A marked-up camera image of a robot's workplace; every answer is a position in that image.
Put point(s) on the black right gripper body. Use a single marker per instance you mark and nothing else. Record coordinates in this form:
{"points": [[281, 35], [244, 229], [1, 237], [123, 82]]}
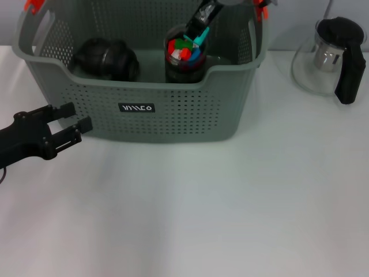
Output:
{"points": [[207, 10]]}

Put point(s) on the black ceramic teapot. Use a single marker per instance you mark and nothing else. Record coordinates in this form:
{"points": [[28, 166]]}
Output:
{"points": [[86, 57]]}

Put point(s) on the white toy brick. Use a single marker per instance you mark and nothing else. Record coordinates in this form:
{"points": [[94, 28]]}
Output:
{"points": [[176, 54]]}

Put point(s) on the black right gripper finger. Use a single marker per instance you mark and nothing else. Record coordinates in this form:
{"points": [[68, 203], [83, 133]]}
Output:
{"points": [[196, 27]]}

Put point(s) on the red sloped toy brick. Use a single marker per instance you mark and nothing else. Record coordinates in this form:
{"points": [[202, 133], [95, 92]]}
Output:
{"points": [[171, 46]]}

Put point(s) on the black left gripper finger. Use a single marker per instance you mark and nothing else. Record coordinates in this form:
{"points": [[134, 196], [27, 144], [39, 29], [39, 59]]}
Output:
{"points": [[67, 109], [86, 124]]}

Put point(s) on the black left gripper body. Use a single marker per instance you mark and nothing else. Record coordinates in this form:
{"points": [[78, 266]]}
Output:
{"points": [[23, 140]]}

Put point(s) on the glass teacup with black holder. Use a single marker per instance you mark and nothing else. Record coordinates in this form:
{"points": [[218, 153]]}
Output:
{"points": [[173, 72], [124, 63], [184, 81], [168, 62]]}

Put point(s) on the blue square toy plate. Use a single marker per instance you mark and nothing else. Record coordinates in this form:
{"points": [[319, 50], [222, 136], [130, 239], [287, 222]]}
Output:
{"points": [[196, 56]]}

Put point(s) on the teal square toy plate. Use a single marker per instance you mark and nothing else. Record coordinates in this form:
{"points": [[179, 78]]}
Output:
{"points": [[201, 36]]}

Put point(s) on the translucent green toy brick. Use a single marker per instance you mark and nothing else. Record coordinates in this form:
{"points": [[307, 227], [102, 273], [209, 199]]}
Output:
{"points": [[183, 44]]}

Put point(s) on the small red toy brick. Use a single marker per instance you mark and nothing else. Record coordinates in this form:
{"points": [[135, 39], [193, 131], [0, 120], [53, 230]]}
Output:
{"points": [[186, 54]]}

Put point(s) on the grey perforated storage bin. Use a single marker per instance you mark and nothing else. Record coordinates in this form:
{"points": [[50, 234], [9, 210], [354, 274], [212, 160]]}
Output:
{"points": [[173, 121]]}

